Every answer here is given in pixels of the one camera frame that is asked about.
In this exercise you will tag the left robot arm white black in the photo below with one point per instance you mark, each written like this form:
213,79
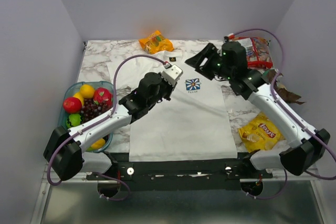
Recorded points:
66,150

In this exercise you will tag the yellow Lays chips bag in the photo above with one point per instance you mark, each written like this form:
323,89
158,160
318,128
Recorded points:
260,134

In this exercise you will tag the white t-shirt daisy print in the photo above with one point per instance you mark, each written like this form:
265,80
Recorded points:
193,125

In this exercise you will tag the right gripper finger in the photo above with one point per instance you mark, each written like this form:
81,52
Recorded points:
206,52
206,71

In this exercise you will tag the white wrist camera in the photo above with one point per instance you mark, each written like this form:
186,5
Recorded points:
229,37
171,73

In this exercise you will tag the orange gummy candy bag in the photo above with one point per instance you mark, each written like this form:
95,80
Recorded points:
155,43

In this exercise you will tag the clear teal fruit container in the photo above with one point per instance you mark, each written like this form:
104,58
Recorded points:
74,89

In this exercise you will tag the yellow orange fruit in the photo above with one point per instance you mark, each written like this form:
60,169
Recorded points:
87,91

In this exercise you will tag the yellow banana fruit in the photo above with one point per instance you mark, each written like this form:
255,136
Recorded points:
79,97

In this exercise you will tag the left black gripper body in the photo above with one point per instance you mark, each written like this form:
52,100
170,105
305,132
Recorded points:
165,92

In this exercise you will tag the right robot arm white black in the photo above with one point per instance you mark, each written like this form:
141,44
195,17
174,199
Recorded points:
306,144

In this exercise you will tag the red candy bag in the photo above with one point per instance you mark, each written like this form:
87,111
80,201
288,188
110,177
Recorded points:
257,52

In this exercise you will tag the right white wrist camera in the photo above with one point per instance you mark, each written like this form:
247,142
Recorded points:
229,37

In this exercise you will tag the red pink dragon fruit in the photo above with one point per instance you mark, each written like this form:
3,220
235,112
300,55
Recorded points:
102,95

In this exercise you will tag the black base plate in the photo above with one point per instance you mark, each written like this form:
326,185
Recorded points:
228,174

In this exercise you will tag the aluminium rail frame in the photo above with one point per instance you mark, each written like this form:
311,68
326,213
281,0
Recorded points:
77,201

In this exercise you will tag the red apple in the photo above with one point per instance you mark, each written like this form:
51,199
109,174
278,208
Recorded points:
72,105

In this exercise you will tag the green striped fruit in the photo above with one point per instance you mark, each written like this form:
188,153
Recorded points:
73,120

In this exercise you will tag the dark red grapes bunch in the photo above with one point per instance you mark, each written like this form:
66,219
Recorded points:
91,110

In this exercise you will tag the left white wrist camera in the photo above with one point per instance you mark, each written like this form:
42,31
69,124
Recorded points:
171,73

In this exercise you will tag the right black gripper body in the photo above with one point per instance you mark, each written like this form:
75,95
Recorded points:
222,71

